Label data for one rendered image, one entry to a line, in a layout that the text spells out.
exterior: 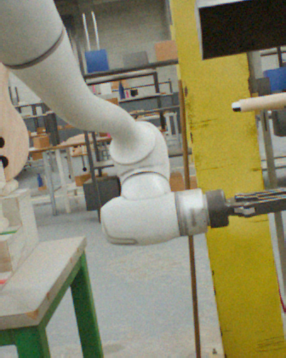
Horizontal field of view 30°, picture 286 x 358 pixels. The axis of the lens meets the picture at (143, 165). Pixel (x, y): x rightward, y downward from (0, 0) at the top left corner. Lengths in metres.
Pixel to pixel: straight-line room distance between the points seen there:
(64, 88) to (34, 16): 0.12
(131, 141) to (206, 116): 1.20
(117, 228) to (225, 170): 1.28
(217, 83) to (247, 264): 0.77
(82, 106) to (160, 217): 0.32
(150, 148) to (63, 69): 0.39
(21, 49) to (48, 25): 0.05
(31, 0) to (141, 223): 0.51
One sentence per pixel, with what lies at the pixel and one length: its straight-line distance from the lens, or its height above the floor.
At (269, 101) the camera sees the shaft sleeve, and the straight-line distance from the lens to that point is 1.38.
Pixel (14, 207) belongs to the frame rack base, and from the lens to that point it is 1.53.
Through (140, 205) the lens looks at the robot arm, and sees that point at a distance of 1.05.
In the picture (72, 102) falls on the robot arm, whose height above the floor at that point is 1.32.
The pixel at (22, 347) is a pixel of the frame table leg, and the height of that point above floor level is 0.85.
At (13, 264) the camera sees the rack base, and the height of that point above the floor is 0.95.
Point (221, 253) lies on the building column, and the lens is 2.36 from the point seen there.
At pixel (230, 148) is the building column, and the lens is 2.27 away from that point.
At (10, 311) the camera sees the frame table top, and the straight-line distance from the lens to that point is 1.16.
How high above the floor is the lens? 1.30
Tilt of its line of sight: 7 degrees down
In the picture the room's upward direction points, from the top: 9 degrees counter-clockwise
